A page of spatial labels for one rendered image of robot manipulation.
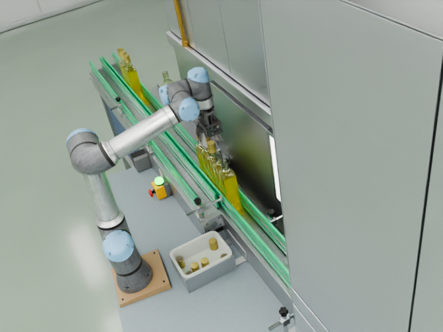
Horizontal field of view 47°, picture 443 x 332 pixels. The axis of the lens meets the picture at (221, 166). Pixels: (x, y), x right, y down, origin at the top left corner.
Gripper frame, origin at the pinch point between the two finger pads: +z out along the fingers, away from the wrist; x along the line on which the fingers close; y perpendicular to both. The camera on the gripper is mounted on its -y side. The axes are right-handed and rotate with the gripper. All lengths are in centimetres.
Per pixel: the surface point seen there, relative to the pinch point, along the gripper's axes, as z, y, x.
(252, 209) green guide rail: 21.0, 23.4, 3.6
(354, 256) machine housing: -56, 118, -21
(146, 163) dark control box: 36, -55, -19
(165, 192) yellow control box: 37, -28, -19
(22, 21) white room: 111, -581, -34
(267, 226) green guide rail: 20.8, 35.7, 3.8
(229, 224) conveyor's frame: 28.5, 18.9, -5.7
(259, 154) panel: -0.3, 18.9, 12.4
